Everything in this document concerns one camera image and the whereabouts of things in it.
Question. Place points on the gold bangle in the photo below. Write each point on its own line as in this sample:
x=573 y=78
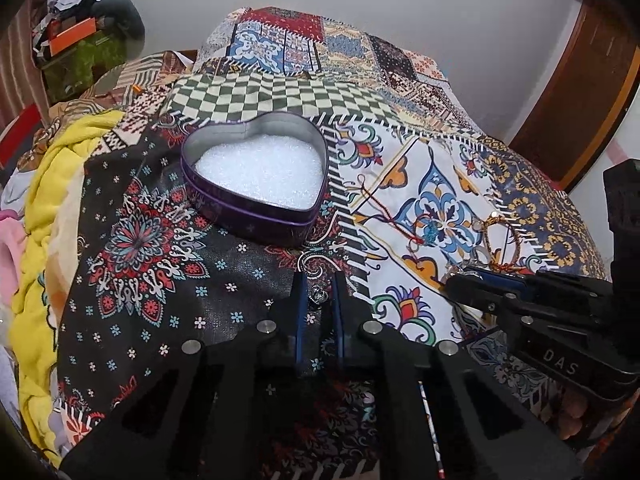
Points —
x=502 y=243

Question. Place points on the colourful patchwork bedspread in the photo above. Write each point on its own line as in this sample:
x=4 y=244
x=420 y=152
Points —
x=413 y=179

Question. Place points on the green patterned box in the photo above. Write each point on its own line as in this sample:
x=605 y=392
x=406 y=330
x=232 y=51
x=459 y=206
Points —
x=78 y=67

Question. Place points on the wooden door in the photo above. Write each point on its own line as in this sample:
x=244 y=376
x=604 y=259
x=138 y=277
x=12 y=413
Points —
x=585 y=98

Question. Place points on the person's right hand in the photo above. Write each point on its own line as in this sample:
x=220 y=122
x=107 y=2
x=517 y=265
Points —
x=570 y=413

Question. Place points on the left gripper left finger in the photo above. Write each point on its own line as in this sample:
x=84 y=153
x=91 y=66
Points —
x=300 y=296

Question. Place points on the red box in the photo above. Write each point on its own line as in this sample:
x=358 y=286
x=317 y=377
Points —
x=17 y=137

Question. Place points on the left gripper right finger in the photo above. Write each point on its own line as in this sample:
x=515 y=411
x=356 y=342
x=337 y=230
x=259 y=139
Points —
x=337 y=287

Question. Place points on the orange box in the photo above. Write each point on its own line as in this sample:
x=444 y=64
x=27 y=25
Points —
x=72 y=35

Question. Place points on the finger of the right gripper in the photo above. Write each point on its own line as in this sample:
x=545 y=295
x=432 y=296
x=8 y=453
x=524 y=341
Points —
x=480 y=295
x=493 y=278

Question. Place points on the striped brown curtain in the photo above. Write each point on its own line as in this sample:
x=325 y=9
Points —
x=21 y=80

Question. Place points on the pink cloth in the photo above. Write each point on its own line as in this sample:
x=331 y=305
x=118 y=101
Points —
x=12 y=246

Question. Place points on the purple heart-shaped tin box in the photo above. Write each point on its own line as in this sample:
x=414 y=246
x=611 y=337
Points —
x=262 y=179

